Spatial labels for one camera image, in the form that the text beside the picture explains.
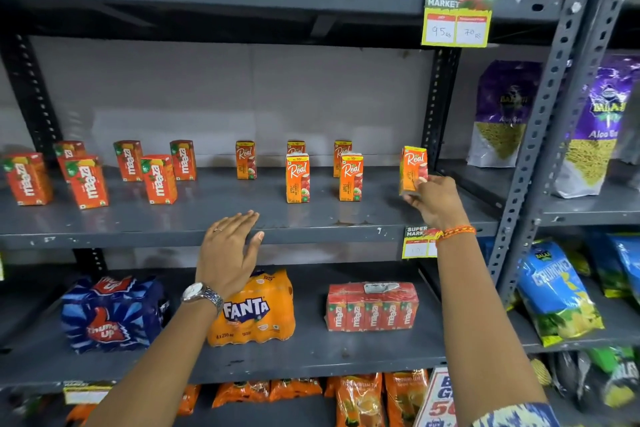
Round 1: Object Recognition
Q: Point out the dark snack bag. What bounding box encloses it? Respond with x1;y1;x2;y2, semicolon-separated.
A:
549;351;589;408

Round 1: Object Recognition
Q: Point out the blue cola bottle pack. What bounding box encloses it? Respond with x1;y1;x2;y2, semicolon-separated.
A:
61;275;169;355

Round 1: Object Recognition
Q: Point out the row of Maaza cartons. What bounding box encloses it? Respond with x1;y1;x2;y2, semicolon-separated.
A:
2;140;197;206

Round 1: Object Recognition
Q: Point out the silver wristwatch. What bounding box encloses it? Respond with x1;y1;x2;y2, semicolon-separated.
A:
180;282;225;315

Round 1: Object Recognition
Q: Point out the white promo sign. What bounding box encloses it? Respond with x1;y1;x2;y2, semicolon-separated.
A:
413;366;473;427

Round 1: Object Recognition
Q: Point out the red Maaza multipack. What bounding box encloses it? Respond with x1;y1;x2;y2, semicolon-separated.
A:
325;281;420;332

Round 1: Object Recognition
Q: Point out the blue patterned shirt sleeve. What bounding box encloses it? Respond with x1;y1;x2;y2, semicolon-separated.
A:
472;401;561;427

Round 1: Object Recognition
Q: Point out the person's right hand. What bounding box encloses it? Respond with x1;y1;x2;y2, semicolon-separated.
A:
402;175;471;232

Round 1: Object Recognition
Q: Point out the person's right forearm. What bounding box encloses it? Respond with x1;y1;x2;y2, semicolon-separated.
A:
435;234;549;425

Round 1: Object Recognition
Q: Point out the row of orange snack packets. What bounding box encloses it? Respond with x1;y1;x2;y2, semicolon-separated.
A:
65;368;431;427

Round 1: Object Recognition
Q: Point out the green black snack bag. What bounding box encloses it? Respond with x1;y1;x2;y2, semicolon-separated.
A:
585;346;640;410

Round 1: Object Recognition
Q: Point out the orange thread bracelet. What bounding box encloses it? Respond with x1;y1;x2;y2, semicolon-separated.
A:
435;224;477;245

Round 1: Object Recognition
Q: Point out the row of Real cartons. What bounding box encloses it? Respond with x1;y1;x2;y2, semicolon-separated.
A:
235;139;365;202

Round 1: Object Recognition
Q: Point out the person's left forearm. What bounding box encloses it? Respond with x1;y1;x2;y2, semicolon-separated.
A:
85;301;219;427

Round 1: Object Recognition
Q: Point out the grey metal shelf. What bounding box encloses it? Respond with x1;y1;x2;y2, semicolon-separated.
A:
0;0;609;427

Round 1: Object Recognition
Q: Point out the red Maaza carton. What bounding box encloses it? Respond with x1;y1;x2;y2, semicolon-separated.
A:
63;155;110;210

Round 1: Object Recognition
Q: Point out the yellow price tag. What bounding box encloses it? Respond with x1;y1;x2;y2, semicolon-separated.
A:
62;380;117;406
401;225;443;260
421;0;495;48

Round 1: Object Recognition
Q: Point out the yellow patterned small bag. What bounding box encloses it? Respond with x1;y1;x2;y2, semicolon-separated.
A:
529;359;553;388

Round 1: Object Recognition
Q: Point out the purple snack bag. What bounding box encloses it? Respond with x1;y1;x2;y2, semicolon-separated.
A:
465;59;543;168
553;53;640;200

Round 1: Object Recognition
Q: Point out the person's left hand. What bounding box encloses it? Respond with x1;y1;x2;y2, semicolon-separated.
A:
195;210;265;300

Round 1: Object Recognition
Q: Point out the blue chip bag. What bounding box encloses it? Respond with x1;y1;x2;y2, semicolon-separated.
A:
607;234;640;305
477;236;497;270
515;240;606;348
585;234;632;299

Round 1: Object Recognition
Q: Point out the orange soda bottle pack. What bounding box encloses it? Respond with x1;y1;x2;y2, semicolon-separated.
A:
207;269;297;348

